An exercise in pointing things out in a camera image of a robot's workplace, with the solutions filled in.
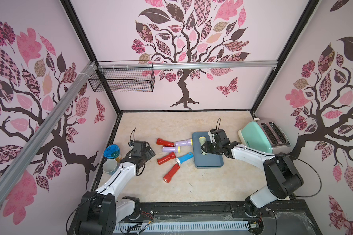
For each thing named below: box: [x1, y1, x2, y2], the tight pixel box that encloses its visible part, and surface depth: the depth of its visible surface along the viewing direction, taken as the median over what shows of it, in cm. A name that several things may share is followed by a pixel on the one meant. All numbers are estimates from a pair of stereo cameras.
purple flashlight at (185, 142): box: [175, 139, 193, 147], surface depth 100 cm
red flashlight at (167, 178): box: [162, 163, 181, 184], surface depth 86 cm
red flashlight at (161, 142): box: [156, 138, 175, 147], surface depth 100 cm
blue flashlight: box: [175, 151, 195, 165], surface depth 93 cm
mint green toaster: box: [237, 117, 291, 154], surface depth 85 cm
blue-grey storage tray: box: [192, 131, 224, 169], surface depth 92 cm
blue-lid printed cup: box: [102, 143, 123, 163], surface depth 87 cm
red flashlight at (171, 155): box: [156, 151, 177, 165], surface depth 92 cm
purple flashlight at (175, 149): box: [161, 146, 181, 154], surface depth 97 cm
